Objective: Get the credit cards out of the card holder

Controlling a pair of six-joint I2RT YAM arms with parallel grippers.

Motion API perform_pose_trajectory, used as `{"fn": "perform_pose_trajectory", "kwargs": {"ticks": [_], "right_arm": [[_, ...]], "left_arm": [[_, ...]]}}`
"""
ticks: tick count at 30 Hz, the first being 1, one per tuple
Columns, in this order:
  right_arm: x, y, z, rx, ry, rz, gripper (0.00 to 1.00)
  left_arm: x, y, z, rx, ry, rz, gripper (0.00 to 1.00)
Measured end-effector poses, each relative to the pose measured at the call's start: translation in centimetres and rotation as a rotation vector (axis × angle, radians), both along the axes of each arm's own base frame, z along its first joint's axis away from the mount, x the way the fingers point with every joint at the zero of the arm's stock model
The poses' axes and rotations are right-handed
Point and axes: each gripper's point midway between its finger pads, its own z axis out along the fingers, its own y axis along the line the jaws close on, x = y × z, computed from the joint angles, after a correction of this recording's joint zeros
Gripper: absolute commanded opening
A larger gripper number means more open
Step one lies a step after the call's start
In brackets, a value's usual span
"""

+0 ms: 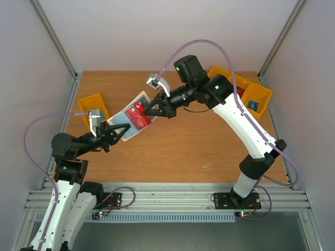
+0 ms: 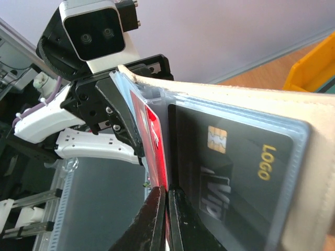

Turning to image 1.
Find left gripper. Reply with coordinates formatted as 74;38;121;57
75;120;131;157

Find teal credit card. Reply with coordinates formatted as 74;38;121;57
99;110;107;121

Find beige card holder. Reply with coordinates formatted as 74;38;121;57
107;91;156;142

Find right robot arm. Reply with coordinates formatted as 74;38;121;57
144;55;287;209

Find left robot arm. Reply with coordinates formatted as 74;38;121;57
26;122;130;250

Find yellow bin with black cards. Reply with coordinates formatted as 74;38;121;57
207;66;232;83

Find red cards stack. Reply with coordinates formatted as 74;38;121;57
237;86;245;98

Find yellow bin with red cards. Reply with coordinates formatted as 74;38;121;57
235;75;251;93

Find blue card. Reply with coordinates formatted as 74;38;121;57
248;100;259;112

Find yellow bin with blue card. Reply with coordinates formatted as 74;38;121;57
241;82;273;119

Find single yellow bin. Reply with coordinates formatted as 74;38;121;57
77;92;110;130

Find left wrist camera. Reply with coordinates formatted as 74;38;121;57
88;109;101;137

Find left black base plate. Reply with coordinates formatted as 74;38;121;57
94;192;122;210

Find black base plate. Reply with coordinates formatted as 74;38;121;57
210;192;262;210
94;192;122;210

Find grey slotted cable duct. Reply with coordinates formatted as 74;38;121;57
35;212;236;224

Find aluminium rail frame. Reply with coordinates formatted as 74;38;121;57
10;70;327;251

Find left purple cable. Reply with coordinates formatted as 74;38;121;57
24;111;136;251

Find purple cable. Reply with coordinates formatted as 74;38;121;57
157;39;299;220
24;111;136;251

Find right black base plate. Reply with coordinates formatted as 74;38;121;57
210;192;262;210

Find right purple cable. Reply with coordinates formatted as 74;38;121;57
157;39;299;220

